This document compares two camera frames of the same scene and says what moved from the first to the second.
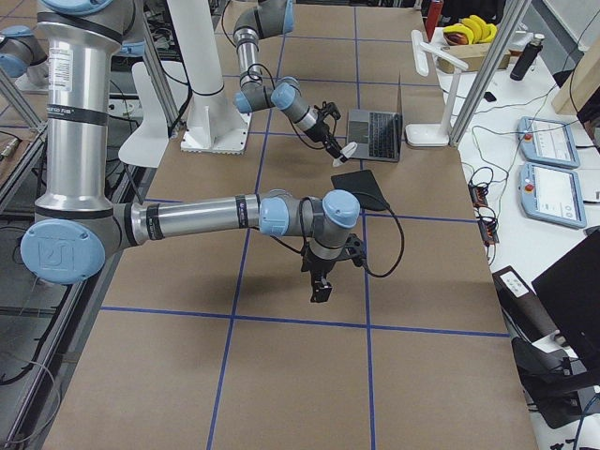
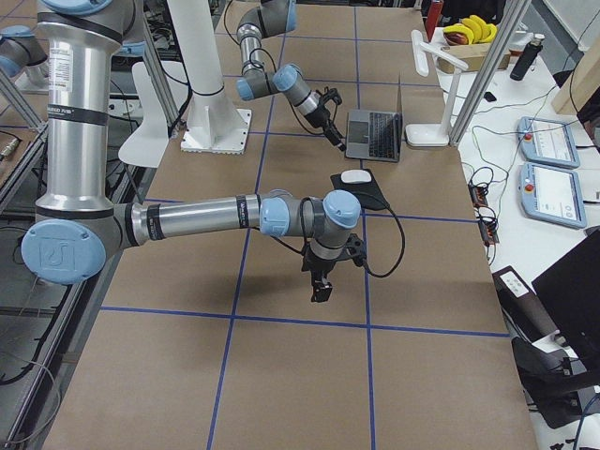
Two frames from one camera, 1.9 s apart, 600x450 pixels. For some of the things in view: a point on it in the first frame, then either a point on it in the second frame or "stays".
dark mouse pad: (364, 186) stays
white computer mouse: (348, 151) → (353, 175)
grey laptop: (378, 135) stays
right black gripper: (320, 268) stays
